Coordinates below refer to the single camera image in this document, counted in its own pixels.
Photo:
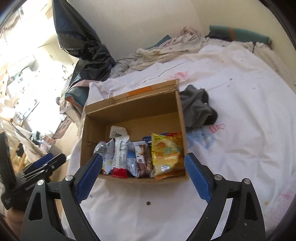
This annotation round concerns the teal orange folded quilt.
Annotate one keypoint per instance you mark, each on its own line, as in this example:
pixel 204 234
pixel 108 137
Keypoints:
pixel 72 97

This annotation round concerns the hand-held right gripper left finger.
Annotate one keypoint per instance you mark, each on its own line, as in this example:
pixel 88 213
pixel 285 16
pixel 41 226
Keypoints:
pixel 90 176

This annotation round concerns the cardboard box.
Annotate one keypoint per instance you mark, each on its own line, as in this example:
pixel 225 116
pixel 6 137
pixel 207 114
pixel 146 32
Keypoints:
pixel 138 111

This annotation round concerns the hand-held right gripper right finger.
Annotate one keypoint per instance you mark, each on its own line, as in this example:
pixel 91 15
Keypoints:
pixel 198 178

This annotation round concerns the blue bear snack packet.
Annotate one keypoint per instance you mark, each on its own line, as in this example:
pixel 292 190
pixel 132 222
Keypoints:
pixel 148 139

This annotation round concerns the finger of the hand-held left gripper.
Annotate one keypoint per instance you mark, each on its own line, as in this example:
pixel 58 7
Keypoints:
pixel 41 161
pixel 56 160

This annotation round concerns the red white stick packet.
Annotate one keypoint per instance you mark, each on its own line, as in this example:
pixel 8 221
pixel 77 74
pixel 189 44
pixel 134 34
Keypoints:
pixel 120 157

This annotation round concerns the grey cloth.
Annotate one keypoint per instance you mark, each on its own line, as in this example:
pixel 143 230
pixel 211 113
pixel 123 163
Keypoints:
pixel 194 104

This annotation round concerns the white hanging towel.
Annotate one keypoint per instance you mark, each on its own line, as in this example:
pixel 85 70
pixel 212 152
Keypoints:
pixel 27 141

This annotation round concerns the black garbage bag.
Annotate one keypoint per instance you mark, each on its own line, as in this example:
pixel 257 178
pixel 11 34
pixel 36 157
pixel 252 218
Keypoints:
pixel 81 34

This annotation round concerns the teal pillow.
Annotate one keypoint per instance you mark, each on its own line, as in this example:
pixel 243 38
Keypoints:
pixel 245 33

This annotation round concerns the white printed bed sheet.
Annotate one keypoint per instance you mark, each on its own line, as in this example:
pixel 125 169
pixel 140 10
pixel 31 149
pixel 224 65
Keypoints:
pixel 242 115

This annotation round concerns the yellow chip packet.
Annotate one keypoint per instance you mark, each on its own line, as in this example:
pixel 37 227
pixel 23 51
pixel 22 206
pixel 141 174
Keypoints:
pixel 165 155

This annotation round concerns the crumpled beige blanket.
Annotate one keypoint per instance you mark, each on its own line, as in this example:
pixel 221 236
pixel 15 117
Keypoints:
pixel 157 53

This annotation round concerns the blue white stick packet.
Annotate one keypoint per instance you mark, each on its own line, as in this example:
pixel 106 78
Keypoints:
pixel 130 160

